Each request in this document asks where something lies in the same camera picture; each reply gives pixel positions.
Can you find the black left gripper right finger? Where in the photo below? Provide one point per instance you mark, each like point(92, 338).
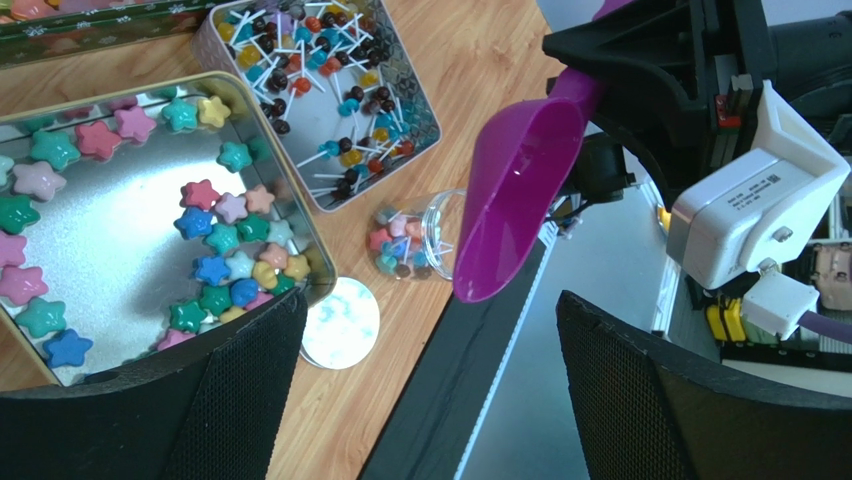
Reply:
point(648, 409)

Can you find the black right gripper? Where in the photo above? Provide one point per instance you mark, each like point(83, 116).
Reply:
point(683, 80)

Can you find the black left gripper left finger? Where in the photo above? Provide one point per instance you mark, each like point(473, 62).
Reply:
point(207, 408)

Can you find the purple plastic scoop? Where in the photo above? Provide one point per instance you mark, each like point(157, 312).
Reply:
point(524, 157)

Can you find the clear plastic jar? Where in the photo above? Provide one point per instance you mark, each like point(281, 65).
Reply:
point(415, 239)

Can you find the gold tin of star candies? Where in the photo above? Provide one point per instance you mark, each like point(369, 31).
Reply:
point(133, 222)

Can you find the silver jar lid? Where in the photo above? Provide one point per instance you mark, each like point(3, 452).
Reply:
point(342, 329)

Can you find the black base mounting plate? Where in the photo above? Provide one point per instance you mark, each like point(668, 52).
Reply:
point(428, 431)

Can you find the pink tin of lollipops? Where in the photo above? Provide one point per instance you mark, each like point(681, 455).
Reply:
point(335, 83)

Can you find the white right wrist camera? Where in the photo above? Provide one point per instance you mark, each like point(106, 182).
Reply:
point(759, 211)

